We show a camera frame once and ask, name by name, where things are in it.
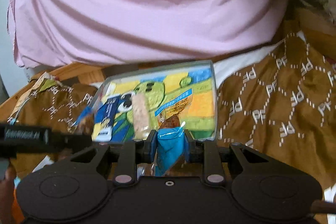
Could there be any blue small snack packet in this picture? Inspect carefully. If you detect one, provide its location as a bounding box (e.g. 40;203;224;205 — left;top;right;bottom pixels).
155;122;186;176

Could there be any person's left hand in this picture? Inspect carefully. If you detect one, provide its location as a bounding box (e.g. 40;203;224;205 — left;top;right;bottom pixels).
0;164;17;224

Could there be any white rice crisp bar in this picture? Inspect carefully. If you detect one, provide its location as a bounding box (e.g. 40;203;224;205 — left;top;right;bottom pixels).
132;93;151;140

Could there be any grey cartoon snack box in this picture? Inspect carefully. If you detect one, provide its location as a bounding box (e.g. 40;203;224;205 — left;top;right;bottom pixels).
89;60;217;143

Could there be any dark blue stick packet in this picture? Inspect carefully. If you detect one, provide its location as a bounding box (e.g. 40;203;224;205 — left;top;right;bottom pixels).
92;94;121;142

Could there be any brown paul frank blanket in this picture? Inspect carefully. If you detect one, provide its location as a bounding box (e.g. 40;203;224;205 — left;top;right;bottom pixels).
7;32;336;224

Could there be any pink bed sheet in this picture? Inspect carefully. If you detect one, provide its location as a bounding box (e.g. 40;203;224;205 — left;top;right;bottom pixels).
7;0;288;68

